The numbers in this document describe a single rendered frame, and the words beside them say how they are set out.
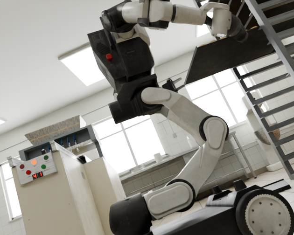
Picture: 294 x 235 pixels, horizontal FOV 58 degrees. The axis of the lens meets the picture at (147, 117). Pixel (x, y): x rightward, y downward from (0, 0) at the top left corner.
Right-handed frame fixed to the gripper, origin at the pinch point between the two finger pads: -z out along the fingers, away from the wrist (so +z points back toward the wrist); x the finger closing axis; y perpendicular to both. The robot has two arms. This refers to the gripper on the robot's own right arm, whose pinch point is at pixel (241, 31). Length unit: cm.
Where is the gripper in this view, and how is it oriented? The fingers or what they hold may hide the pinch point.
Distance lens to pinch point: 142.2
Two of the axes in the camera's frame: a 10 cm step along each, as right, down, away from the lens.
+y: -6.7, 4.7, 5.8
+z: -6.5, 0.3, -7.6
